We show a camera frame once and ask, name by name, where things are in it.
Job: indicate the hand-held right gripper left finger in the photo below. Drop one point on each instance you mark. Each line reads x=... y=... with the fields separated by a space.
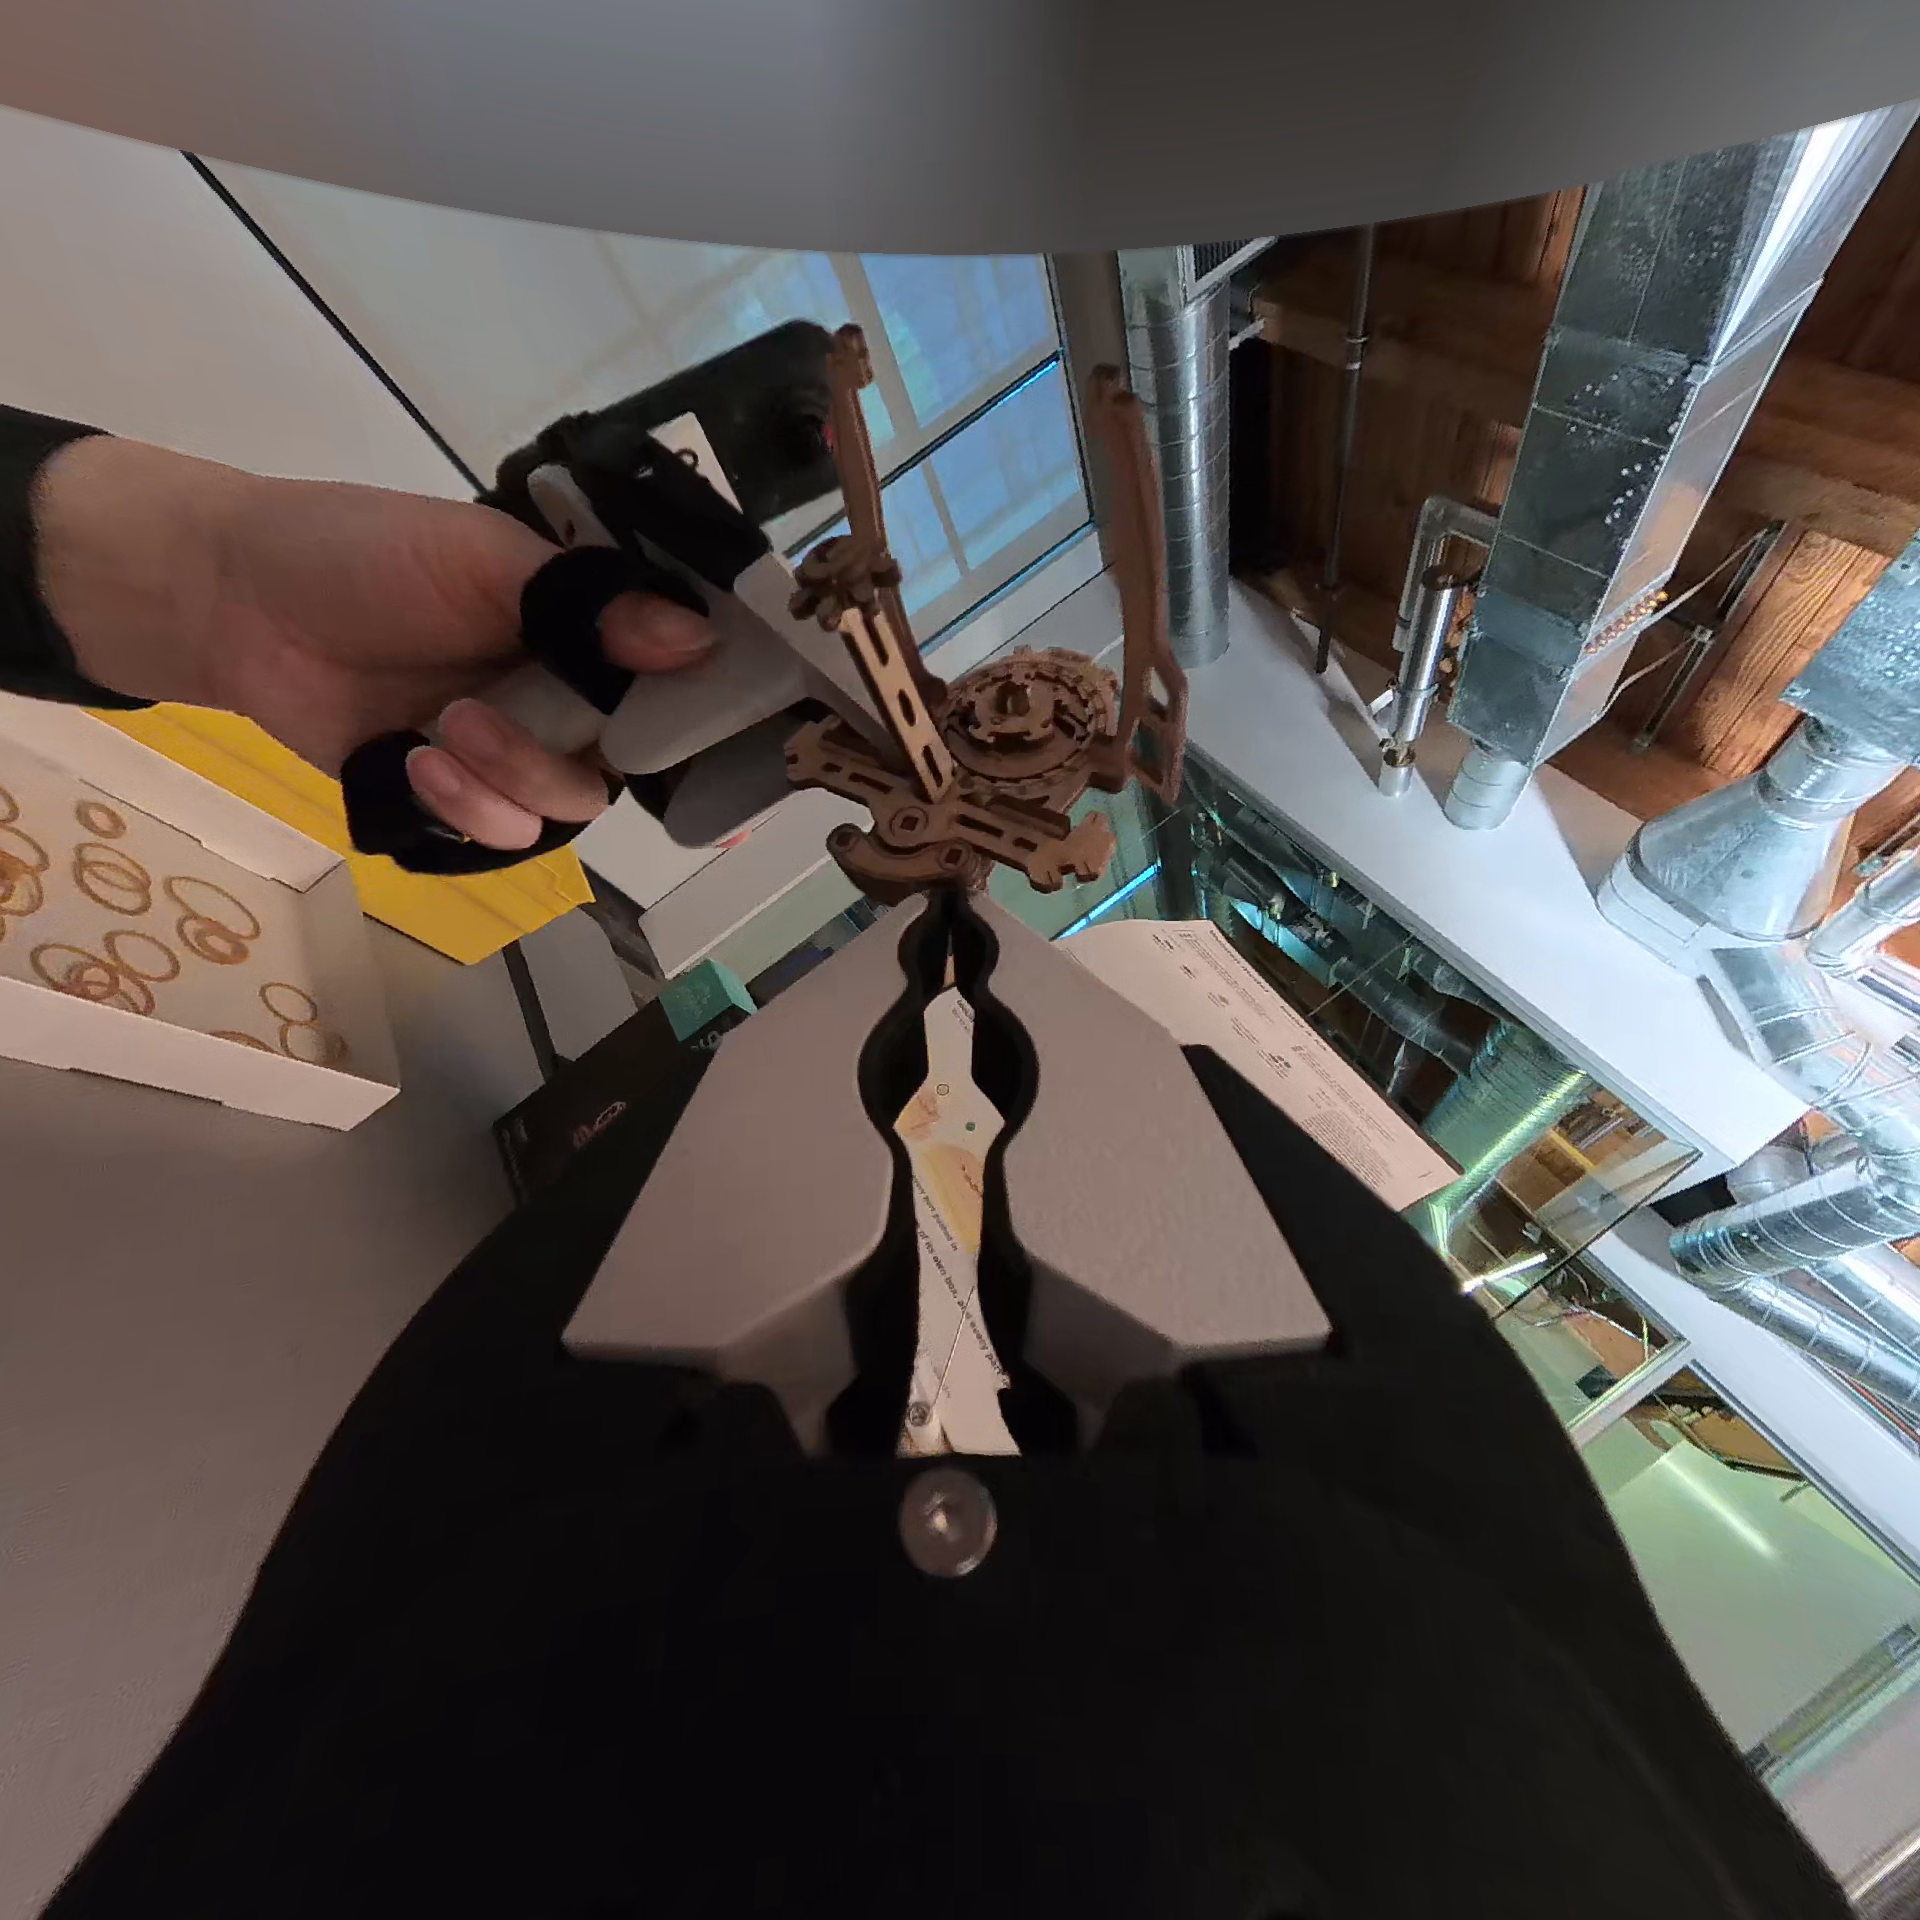
x=735 y=1200

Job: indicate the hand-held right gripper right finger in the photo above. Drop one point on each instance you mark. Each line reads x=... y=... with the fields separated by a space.
x=1154 y=1200

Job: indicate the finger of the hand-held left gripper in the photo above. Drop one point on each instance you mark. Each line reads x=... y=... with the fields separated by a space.
x=839 y=639
x=735 y=797

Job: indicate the brown wooden mechanical model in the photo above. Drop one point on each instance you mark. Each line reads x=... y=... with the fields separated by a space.
x=1028 y=720

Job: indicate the person's left forearm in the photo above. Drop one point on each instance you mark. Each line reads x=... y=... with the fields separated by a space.
x=24 y=557

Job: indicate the person's left hand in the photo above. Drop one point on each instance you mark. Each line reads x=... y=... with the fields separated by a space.
x=300 y=586

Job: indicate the black cardboard box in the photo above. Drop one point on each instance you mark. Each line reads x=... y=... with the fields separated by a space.
x=599 y=1110

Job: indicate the printed instruction sheet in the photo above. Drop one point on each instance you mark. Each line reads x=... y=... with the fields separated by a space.
x=1276 y=1049

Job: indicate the teal box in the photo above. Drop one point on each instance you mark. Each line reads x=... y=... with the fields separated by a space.
x=714 y=1001

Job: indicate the yellow box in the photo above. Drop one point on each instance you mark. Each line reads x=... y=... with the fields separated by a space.
x=452 y=902

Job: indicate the white cardboard box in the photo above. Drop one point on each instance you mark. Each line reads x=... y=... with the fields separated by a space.
x=300 y=1036

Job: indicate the black ceiling pipe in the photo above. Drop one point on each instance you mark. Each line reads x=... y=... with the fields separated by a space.
x=1346 y=452

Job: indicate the small silver cylinder fitting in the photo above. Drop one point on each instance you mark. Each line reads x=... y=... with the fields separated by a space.
x=1424 y=662

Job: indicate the pile of rubber bands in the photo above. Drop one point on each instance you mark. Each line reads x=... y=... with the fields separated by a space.
x=105 y=902

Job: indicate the window with grey frame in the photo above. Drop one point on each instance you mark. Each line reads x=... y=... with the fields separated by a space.
x=960 y=452

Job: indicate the large round silver air duct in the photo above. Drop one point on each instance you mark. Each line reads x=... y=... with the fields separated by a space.
x=1184 y=452

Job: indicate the cluster of silver duct pipes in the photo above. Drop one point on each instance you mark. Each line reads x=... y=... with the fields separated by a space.
x=1786 y=932

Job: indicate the rectangular silver air duct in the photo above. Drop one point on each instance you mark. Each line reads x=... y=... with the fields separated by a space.
x=1634 y=452

